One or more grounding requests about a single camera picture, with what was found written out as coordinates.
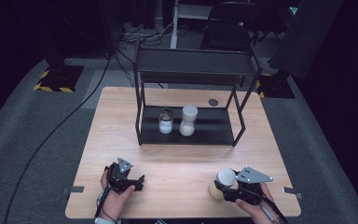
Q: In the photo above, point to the dark round table grommet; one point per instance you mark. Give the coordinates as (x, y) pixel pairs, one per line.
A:
(213, 102)

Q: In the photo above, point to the black metal two-tier rack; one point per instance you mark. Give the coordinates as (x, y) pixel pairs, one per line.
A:
(213, 127)

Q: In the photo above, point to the black stand pole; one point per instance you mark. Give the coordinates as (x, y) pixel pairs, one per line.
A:
(110, 28)

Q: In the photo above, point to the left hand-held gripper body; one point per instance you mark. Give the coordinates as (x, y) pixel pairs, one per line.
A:
(118, 180)

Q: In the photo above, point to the person's right hand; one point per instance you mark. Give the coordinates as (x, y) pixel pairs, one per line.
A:
(259, 213)

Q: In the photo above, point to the white-lidded jar of yellow powder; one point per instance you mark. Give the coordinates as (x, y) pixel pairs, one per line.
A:
(225, 177)

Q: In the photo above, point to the teal lit screen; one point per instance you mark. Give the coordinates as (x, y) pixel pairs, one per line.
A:
(293, 11)

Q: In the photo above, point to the black chair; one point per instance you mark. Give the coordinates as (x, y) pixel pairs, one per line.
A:
(227, 34)

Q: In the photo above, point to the dark grey panel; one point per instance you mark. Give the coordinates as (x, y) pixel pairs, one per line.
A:
(304, 40)

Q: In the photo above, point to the black-yellow striped stand base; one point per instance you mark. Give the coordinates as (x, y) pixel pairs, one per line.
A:
(276, 87)
(60, 79)

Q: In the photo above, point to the white-lidded jar of white powder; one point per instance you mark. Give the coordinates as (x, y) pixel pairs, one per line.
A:
(188, 124)

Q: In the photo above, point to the glass jar with silver lid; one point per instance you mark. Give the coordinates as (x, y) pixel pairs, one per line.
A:
(165, 124)

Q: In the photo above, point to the person's left hand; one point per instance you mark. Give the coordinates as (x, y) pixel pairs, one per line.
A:
(113, 203)

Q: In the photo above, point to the white desk leg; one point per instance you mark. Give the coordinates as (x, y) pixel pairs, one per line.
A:
(174, 34)

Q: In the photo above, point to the grey tab on table edge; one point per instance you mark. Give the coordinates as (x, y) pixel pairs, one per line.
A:
(292, 192)
(74, 189)

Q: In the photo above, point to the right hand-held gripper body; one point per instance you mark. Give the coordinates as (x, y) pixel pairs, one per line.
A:
(250, 191)

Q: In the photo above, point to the white wristband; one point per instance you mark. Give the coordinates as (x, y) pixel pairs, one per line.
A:
(104, 221)

